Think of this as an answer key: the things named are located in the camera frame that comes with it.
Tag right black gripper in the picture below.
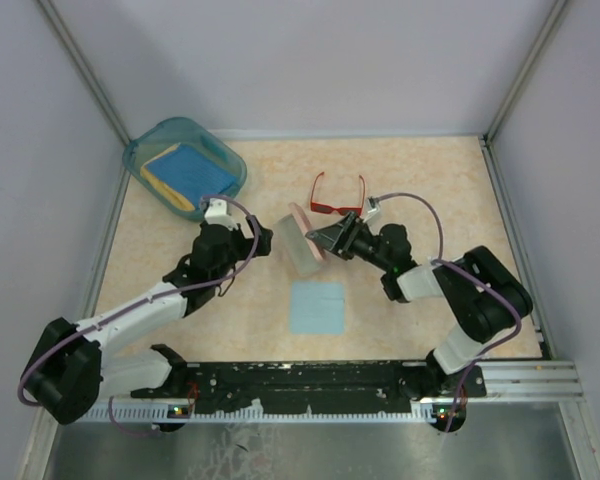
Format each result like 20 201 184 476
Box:
308 210 392 272

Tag pink glasses case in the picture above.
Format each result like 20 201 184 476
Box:
274 202 326 277

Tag light blue cleaning cloth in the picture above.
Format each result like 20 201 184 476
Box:
289 281 345 335

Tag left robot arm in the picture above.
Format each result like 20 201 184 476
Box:
17 217 273 425

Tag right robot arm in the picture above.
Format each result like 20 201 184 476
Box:
305 213 533 396

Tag red sunglasses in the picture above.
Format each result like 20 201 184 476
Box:
309 171 366 216

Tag blue towel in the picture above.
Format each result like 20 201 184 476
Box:
144 143 236 207

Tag teal plastic bin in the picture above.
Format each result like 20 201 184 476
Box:
122 117 247 222

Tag yellow towel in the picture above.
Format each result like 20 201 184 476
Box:
140 143 196 212

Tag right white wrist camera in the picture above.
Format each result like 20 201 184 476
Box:
360 196 381 225

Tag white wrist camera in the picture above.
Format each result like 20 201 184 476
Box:
201 197 238 231
360 196 381 225

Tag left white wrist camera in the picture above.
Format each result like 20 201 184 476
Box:
201 197 238 231

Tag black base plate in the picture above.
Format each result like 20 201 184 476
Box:
131 360 462 414

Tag white slotted cable duct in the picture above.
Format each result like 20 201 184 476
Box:
84 399 461 424

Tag aluminium front rail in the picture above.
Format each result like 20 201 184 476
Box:
40 360 586 401

